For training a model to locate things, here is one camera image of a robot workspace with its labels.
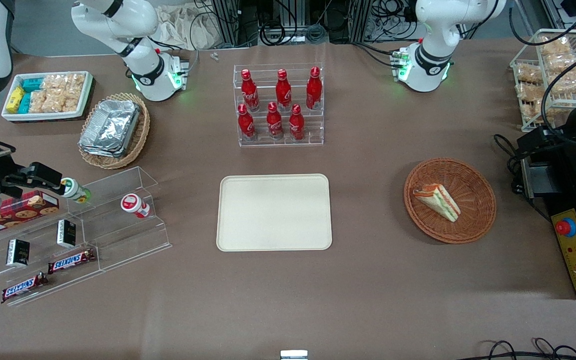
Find triangular sandwich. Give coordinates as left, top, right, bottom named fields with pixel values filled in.
left=413, top=183, right=462, bottom=223

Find white rectangular snack tray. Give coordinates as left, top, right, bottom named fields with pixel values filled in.
left=1, top=70, right=94, bottom=123

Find light oval wicker basket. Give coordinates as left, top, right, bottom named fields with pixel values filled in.
left=77, top=92, right=151, bottom=170

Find beige rectangular tray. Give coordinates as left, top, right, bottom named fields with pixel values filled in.
left=216, top=173, right=333, bottom=252

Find brown round wicker basket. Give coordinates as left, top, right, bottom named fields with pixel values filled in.
left=403, top=157, right=498, bottom=245

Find red cookie box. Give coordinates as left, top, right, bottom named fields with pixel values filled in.
left=0, top=190, right=60, bottom=239

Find small green-capped white bottle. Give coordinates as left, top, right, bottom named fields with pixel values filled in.
left=60, top=178, right=92, bottom=204

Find small black box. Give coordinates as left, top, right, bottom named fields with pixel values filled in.
left=6, top=238, right=31, bottom=267
left=57, top=219, right=77, bottom=249

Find clear rice cracker bag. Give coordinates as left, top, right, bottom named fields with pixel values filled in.
left=42, top=73, right=68, bottom=93
left=43, top=90, right=66, bottom=114
left=65, top=72, right=87, bottom=94
left=28, top=89, right=49, bottom=114
left=62, top=89, right=82, bottom=113

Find yellow snack packet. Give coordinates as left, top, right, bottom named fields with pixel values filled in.
left=5, top=86, right=25, bottom=114

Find stacked aluminium foil containers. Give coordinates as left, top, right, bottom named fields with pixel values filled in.
left=78, top=99, right=141, bottom=159

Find snickers chocolate bar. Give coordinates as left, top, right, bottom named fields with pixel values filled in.
left=1, top=272, right=49, bottom=304
left=47, top=248, right=97, bottom=275

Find small red-capped white bottle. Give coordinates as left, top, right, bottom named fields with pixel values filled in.
left=120, top=193, right=151, bottom=219

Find clear acrylic stepped shelf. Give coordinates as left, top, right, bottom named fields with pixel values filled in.
left=0, top=166, right=173, bottom=307

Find white crumpled cloth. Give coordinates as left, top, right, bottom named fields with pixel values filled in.
left=157, top=4, right=224, bottom=51

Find red cola bottle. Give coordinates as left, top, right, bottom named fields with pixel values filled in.
left=237, top=103, right=257, bottom=142
left=266, top=101, right=285, bottom=141
left=275, top=68, right=293, bottom=112
left=241, top=68, right=260, bottom=112
left=288, top=103, right=306, bottom=142
left=306, top=66, right=323, bottom=111

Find clear acrylic bottle rack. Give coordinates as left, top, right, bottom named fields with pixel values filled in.
left=233, top=63, right=325, bottom=148

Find clear fried snack bag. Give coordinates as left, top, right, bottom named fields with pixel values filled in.
left=516, top=63, right=544, bottom=85
left=516, top=82, right=544, bottom=104
left=520, top=99, right=544, bottom=124
left=545, top=52, right=576, bottom=76
left=550, top=69, right=576, bottom=96
left=537, top=35, right=573, bottom=57

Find black appliance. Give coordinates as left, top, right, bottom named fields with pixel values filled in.
left=517, top=125, right=576, bottom=300

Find black right base cable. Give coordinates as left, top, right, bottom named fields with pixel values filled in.
left=147, top=37, right=201, bottom=77

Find black left base cables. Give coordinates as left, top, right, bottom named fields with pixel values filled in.
left=352, top=40, right=404, bottom=69

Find black appliance cable bundle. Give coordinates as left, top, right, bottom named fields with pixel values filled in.
left=492, top=133, right=526, bottom=196

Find black table edge cable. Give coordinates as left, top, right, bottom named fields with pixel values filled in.
left=470, top=338, right=576, bottom=360

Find white wire rack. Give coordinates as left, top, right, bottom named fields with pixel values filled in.
left=510, top=28, right=576, bottom=132

